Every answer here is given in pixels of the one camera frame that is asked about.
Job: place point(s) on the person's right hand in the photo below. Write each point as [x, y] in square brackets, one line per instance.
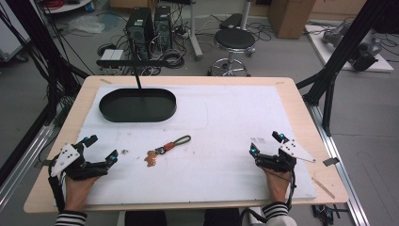
[277, 185]

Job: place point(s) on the grey robot parts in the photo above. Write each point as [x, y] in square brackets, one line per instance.
[365, 50]

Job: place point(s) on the aluminium rail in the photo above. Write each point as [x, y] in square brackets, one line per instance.
[22, 163]
[342, 169]

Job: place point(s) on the cardboard box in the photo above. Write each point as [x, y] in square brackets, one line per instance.
[290, 17]

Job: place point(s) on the black frame post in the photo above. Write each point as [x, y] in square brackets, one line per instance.
[40, 47]
[342, 50]

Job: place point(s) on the person's left hand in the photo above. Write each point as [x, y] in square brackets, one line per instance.
[76, 193]

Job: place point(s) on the large black computer tower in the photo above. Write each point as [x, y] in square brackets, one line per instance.
[139, 31]

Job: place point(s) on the grey metal stand leg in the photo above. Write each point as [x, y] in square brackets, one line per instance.
[194, 31]

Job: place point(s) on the black parts on floor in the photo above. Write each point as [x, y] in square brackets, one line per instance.
[326, 214]

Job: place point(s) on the black foot pedal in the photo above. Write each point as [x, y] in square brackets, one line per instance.
[231, 21]

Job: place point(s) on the clear plastic bag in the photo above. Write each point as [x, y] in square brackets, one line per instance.
[86, 24]

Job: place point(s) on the black round stool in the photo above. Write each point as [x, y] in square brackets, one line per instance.
[233, 40]

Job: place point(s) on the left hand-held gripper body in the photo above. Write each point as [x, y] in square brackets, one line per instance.
[67, 157]

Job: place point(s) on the tan tape strip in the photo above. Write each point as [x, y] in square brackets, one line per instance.
[323, 187]

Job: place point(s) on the white floor board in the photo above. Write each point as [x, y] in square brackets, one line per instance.
[320, 44]

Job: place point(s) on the white table mat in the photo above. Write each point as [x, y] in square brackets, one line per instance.
[213, 125]

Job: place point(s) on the round white table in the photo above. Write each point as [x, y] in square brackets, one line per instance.
[67, 5]

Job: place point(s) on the white power box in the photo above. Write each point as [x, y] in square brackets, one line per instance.
[112, 54]

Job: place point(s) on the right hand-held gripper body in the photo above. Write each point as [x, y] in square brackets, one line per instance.
[277, 161]

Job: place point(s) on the small grey metal clip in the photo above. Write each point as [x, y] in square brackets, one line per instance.
[331, 161]

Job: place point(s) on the black oval tray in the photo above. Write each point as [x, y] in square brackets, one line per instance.
[138, 108]

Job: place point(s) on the slim black computer tower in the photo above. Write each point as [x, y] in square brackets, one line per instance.
[163, 26]

